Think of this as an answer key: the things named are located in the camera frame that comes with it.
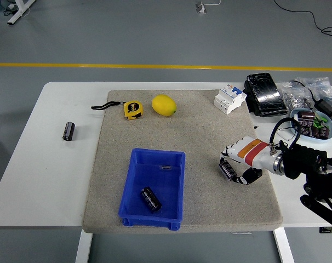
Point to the clear bag of blue parts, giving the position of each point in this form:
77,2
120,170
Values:
320,85

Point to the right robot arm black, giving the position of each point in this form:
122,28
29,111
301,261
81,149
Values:
305,161

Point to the blue plastic box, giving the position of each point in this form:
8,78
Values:
144,170

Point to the light blue bowl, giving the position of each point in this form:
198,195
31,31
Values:
329,137

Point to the green plastic pieces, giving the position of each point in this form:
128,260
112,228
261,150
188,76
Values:
319,122

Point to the grey-brown mat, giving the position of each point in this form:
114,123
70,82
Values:
204,131

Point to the yellow tape measure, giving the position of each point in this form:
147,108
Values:
133,110

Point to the black wrapped device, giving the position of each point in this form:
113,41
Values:
266,94

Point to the metal floor bracket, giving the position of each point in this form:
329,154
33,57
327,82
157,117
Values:
201,7

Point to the yellow lemon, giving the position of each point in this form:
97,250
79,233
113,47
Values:
163,105

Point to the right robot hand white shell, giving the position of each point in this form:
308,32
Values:
253,153

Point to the white table leg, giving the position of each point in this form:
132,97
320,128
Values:
284,246
83,246

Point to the large brown capacitor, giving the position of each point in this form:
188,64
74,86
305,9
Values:
306,115

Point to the black power adapter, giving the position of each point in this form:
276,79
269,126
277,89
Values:
326,108

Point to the black cylindrical battery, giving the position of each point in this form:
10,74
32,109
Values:
228,170
151,199
68,131

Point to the clear bag of nuts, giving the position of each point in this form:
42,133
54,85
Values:
293,97

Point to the dark capacitor in bowl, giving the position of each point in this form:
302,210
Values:
320,132
305,128

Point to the white background frame leg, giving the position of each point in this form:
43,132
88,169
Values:
18,12

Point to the white circuit breaker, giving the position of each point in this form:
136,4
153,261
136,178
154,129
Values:
228,100

